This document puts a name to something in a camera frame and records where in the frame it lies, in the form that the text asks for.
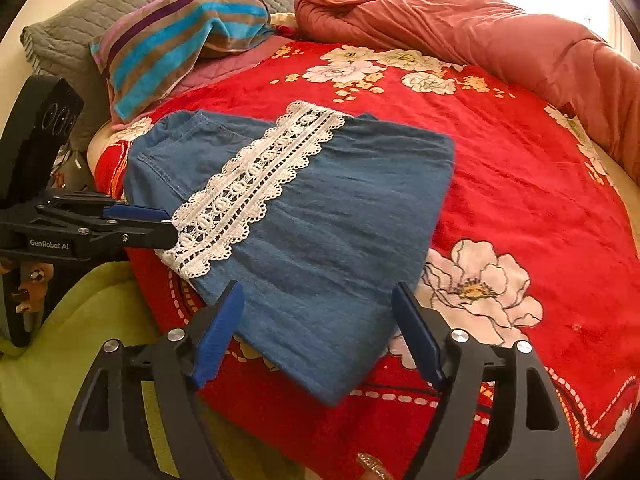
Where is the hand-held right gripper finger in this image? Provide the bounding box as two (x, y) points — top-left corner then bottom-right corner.
(85, 220), (179, 251)
(47, 194), (172, 223)

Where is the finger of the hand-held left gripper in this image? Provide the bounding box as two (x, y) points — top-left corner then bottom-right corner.
(391, 282), (581, 480)
(55, 280), (246, 480)

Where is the blue denim pants lace trim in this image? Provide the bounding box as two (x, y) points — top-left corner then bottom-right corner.
(123, 101), (456, 406)

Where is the person's left hand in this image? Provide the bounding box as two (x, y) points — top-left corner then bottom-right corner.
(0, 262), (53, 313)

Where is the person's right hand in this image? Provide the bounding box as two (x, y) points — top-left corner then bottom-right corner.
(357, 452), (396, 480)

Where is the green fleece cloth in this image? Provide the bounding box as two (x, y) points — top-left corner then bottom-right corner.
(0, 260), (301, 480)

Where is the grey quilted pillow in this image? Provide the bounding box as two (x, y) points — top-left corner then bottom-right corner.
(20, 0), (366, 151)

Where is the striped blue brown towel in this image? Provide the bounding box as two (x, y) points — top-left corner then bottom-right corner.
(90, 0), (273, 123)

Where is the red floral blanket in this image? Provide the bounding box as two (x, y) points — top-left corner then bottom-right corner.
(87, 40), (640, 480)

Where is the yellow cloth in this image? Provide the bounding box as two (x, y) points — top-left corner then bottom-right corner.
(270, 11), (302, 38)

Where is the beige bed sheet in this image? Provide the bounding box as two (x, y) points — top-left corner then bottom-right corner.
(595, 150), (640, 246)

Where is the salmon red comforter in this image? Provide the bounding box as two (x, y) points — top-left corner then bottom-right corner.
(294, 0), (640, 186)

